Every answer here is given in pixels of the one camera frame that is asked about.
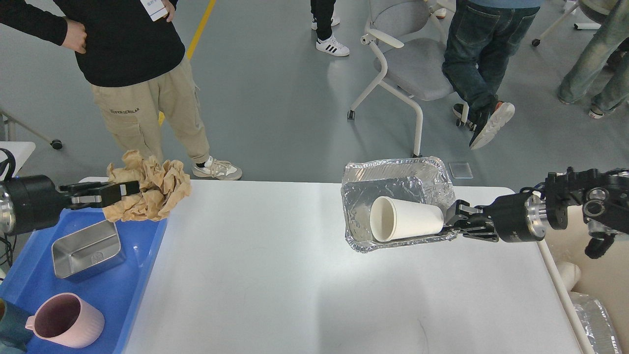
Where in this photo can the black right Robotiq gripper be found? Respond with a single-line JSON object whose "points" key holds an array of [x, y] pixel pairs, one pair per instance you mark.
{"points": [[517, 217]]}

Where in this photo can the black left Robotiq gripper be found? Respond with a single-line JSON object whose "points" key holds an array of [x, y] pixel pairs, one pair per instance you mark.
{"points": [[33, 203]]}

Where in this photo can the stainless steel rectangular tray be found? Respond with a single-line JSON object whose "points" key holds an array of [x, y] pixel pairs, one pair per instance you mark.
{"points": [[87, 252]]}

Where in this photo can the brown paper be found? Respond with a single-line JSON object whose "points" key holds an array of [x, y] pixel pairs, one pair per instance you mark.
{"points": [[162, 186]]}

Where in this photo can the white paper cup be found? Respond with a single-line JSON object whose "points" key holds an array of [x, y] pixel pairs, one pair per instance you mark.
{"points": [[393, 219]]}

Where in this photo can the aluminium foil tray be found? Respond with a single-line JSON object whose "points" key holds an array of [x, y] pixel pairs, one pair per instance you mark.
{"points": [[421, 180]]}

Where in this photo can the pink ribbed mug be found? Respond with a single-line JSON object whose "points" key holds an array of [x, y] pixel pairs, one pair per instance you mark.
{"points": [[67, 320]]}

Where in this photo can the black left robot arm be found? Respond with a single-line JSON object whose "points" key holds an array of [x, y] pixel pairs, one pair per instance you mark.
{"points": [[5, 167]]}

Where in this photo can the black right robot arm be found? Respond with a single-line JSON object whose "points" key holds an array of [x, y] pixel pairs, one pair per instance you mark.
{"points": [[601, 196]]}

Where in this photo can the white side table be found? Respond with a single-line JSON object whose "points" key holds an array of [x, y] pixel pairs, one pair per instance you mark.
{"points": [[21, 152]]}

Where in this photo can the blue plastic tray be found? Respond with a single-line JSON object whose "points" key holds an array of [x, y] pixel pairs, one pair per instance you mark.
{"points": [[117, 292]]}

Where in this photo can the person in khaki trousers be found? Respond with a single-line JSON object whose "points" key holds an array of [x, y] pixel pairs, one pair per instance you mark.
{"points": [[137, 69]]}

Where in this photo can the beige plastic bin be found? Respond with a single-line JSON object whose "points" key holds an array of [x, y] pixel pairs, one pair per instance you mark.
{"points": [[606, 278]]}

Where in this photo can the crumpled foil in bin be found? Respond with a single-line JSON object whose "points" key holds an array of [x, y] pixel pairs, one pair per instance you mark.
{"points": [[596, 323]]}

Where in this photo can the teal object at corner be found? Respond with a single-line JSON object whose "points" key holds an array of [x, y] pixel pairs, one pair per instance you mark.
{"points": [[14, 335]]}

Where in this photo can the person in dark jeans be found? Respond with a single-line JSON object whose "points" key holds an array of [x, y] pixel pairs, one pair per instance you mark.
{"points": [[483, 36]]}

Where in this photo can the grey white office chair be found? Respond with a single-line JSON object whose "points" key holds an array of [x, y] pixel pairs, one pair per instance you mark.
{"points": [[409, 43]]}

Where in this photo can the person in blue jeans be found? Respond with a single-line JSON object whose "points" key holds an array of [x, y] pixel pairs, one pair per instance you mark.
{"points": [[605, 41]]}

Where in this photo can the person in black trousers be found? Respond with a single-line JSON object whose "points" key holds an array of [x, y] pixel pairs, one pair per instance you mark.
{"points": [[324, 18]]}

